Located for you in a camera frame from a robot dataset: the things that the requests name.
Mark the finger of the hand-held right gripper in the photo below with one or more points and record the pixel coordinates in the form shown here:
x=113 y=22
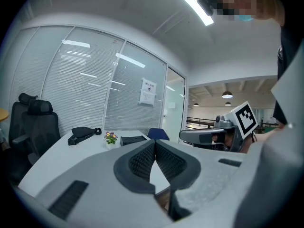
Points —
x=194 y=135

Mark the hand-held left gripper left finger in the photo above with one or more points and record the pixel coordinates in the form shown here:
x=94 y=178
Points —
x=99 y=174

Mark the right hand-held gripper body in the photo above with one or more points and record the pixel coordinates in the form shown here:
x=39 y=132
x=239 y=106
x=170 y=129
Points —
x=244 y=119

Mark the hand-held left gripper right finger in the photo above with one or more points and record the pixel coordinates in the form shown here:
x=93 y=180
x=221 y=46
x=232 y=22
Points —
x=209 y=172

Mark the person's right forearm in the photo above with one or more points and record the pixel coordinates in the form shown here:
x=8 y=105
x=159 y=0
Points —
x=260 y=139

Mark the black metal railing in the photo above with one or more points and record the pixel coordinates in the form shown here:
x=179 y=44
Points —
x=199 y=122

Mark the large black pendant lamp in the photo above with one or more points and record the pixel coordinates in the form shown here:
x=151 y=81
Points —
x=227 y=95

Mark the blue chair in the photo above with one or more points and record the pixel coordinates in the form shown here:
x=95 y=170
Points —
x=158 y=134

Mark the glass door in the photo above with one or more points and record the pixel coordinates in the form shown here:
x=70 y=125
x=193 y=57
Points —
x=174 y=103

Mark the small potted flower plant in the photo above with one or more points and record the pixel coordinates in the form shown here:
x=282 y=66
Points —
x=110 y=138

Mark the black sling bag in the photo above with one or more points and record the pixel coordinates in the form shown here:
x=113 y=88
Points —
x=83 y=134

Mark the black rectangular box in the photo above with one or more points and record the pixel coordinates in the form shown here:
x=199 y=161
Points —
x=131 y=140

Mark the white paper notice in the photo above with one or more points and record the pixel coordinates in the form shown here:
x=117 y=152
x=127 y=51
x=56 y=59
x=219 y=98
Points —
x=147 y=91

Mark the black mesh office chair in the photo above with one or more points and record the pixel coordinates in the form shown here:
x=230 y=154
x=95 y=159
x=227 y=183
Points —
x=40 y=127
x=16 y=117

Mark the person's black clothing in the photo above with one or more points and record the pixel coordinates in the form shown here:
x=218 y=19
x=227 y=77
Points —
x=288 y=46

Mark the round wooden table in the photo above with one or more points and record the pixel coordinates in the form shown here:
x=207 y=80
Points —
x=3 y=114

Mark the person's head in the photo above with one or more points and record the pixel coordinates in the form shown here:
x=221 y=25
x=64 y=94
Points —
x=244 y=1

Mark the ceiling light strip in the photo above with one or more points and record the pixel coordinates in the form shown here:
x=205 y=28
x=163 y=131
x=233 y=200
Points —
x=197 y=6

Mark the black head-mounted camera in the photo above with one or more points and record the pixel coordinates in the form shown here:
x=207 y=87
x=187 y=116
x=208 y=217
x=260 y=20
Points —
x=205 y=2

